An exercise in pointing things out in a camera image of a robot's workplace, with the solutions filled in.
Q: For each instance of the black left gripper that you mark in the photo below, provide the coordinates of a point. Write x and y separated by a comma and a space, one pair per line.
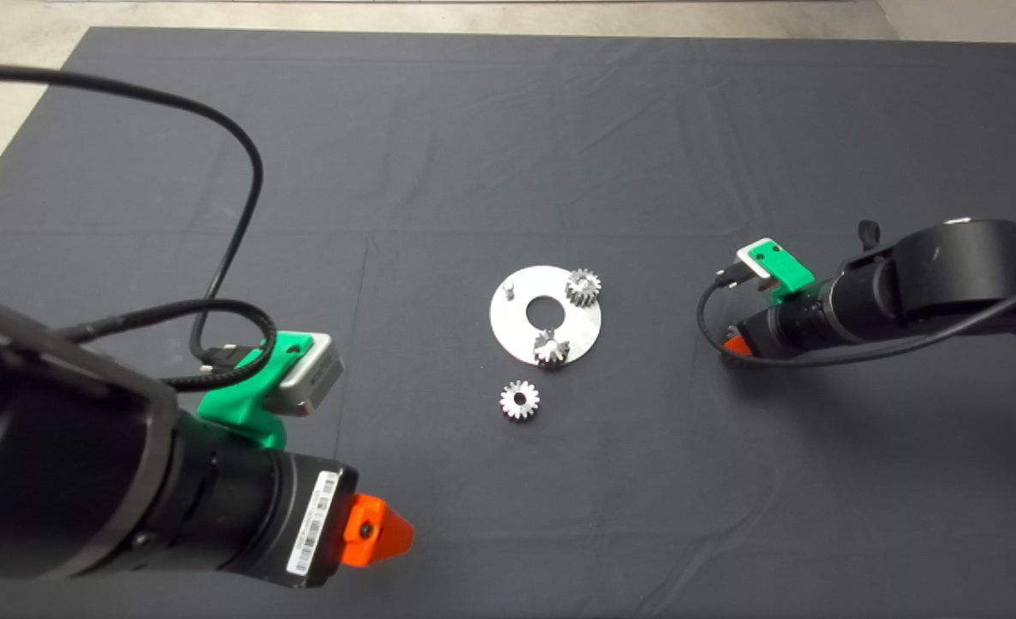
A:
310, 520

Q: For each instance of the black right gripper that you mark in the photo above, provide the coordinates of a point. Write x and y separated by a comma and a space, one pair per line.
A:
779, 331

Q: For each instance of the small steel gear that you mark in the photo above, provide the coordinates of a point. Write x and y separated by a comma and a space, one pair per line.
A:
584, 289
551, 349
511, 407

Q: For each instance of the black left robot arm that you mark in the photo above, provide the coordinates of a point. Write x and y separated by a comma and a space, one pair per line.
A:
44, 473

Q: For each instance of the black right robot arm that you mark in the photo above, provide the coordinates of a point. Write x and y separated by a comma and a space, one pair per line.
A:
946, 266

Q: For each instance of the round metal plate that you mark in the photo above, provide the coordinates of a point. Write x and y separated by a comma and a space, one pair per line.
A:
581, 331

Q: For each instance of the dark grey table cloth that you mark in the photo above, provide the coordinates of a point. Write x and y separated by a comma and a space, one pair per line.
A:
645, 129

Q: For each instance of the silver right camera box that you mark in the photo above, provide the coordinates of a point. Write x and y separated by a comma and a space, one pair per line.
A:
747, 262

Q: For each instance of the silver camera box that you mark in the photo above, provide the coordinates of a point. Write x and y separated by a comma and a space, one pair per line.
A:
747, 262
317, 376

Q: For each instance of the green right camera mount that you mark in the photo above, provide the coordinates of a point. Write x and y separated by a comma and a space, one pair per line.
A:
787, 271

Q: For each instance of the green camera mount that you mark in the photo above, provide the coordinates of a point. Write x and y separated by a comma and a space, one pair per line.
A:
787, 271
241, 408

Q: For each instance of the silver left camera box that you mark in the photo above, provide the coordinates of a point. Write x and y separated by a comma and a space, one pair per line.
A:
317, 376

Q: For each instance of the green left camera mount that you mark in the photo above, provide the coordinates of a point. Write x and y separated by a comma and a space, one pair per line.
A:
241, 408

